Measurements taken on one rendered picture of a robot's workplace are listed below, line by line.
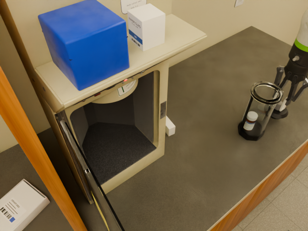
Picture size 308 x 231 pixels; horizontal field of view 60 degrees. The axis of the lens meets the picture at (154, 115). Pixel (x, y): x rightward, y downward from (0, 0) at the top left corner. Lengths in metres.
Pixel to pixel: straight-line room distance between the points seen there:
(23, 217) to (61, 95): 0.59
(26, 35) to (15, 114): 0.13
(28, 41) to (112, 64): 0.14
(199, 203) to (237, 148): 0.28
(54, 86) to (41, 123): 0.75
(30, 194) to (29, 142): 0.52
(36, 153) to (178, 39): 0.34
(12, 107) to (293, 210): 1.97
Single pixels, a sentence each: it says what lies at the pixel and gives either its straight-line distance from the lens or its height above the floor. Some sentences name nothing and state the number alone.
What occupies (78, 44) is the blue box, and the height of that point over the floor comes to 1.59.
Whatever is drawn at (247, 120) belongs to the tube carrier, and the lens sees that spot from 1.07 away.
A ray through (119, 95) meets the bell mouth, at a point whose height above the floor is 1.33.
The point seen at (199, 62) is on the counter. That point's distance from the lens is 1.46.
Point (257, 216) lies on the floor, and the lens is 2.06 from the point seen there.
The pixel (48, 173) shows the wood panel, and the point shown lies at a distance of 0.57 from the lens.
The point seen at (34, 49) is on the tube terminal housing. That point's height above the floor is 1.54.
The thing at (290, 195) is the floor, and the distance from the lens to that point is 2.22.
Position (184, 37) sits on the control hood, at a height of 1.51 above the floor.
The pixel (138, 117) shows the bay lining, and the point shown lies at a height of 1.09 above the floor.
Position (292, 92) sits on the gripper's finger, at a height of 1.12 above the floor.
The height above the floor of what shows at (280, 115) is 1.00.
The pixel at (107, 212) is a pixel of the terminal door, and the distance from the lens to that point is 0.45.
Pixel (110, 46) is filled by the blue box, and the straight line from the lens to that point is 0.43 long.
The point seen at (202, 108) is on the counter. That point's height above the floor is 0.94.
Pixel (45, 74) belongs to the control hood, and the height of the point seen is 1.51.
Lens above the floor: 1.80
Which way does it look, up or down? 48 degrees down
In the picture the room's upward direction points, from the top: straight up
